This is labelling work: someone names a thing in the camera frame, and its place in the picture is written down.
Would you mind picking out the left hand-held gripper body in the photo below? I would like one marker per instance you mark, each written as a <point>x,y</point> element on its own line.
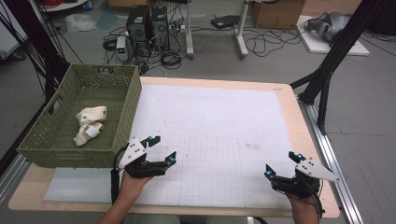
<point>134,154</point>

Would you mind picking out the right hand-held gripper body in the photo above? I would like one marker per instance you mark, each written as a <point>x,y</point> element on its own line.
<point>311,171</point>

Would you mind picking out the cream printed cloth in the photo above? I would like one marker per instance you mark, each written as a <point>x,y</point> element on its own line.
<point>90,118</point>

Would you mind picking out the green woven plastic basket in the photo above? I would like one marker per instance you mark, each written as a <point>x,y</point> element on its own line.
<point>46,146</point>

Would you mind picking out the person's left hand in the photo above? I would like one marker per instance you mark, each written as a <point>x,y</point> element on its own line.
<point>132,186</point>

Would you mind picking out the person's right hand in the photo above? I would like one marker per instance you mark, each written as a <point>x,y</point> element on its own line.
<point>305,210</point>

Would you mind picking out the white grid mat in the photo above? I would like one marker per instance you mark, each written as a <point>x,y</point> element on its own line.
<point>202,109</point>

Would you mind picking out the small white power unit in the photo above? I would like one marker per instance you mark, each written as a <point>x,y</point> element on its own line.
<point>121,46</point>

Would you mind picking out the slim black computer tower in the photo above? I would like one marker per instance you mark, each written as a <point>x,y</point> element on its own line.
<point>160,28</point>

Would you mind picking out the white floor board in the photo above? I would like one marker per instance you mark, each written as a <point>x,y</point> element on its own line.
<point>323,46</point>

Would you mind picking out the large black computer tower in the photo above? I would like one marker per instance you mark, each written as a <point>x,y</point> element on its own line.
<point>138,28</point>

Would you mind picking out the grey rounded device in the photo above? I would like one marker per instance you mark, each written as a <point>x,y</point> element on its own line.
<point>330,25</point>

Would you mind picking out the clear plastic bag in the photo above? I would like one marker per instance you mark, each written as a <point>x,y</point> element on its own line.
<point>79,22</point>

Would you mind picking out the flat black device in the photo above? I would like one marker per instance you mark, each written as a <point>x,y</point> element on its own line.
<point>224,21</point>

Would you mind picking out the large cardboard box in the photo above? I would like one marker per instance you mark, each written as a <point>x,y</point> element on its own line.
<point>277,14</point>

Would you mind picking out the aluminium rail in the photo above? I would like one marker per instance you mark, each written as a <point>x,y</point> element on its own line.
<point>12,177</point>
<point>333,155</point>

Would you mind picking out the white desk frame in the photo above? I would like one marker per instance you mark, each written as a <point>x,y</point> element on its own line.
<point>189,31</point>

